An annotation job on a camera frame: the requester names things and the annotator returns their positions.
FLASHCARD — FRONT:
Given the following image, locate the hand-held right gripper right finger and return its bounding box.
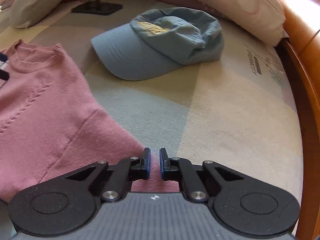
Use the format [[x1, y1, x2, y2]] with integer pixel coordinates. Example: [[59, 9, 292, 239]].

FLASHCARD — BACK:
[[159, 147, 244, 203]]

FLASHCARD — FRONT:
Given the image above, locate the pink and white knit sweater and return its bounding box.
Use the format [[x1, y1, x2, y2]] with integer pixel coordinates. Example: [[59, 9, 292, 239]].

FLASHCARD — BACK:
[[0, 40, 180, 203]]

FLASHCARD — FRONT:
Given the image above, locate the beige flower print pillow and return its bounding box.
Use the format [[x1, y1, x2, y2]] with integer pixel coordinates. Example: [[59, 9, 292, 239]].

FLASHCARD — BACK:
[[140, 0, 288, 47]]

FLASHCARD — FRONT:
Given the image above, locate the black smartphone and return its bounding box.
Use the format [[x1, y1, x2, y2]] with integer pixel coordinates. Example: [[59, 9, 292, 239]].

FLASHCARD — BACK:
[[71, 2, 123, 15]]

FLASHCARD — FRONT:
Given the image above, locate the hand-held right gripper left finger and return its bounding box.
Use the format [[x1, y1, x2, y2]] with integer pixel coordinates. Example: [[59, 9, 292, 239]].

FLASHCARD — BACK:
[[66, 147, 152, 202]]

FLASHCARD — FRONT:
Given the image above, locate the grey cat face cushion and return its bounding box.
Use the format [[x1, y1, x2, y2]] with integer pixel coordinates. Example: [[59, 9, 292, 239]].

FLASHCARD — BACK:
[[10, 0, 75, 29]]

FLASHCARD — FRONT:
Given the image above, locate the blue baseball cap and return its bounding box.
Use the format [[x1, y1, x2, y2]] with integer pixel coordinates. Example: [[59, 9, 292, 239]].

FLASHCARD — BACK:
[[90, 7, 225, 81]]

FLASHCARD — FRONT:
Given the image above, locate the wooden headboard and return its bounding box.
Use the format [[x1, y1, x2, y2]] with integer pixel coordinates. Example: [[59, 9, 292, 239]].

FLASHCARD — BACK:
[[260, 0, 320, 240]]

